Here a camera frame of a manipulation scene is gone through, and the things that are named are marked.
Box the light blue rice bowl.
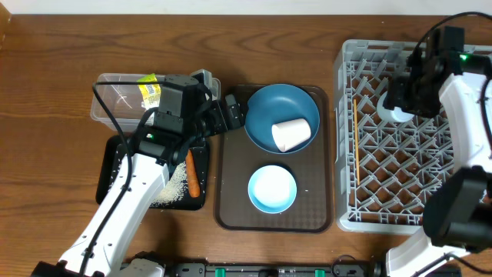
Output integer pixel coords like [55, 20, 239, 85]
[248, 165, 298, 214]

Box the clear plastic bin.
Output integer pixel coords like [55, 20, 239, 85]
[90, 73, 221, 132]

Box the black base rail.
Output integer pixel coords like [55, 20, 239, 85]
[122, 252, 462, 277]

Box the black plastic tray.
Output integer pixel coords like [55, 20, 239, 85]
[95, 135, 210, 211]

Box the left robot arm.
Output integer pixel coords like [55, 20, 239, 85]
[32, 69, 243, 276]

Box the white rice pile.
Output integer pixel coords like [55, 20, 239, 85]
[130, 154, 188, 209]

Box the dark blue plate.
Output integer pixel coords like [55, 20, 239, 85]
[244, 84, 321, 154]

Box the light blue cup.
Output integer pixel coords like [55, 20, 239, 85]
[377, 92, 414, 123]

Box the grey dishwasher rack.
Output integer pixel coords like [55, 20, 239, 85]
[334, 39, 454, 235]

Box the yellow green snack wrapper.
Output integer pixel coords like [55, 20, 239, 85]
[138, 74, 161, 110]

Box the orange carrot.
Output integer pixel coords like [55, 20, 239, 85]
[185, 150, 201, 198]

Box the pink cup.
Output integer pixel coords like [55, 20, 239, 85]
[271, 118, 311, 152]

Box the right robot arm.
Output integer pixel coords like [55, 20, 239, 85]
[374, 26, 491, 277]

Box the wooden chopstick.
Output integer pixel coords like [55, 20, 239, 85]
[353, 99, 361, 186]

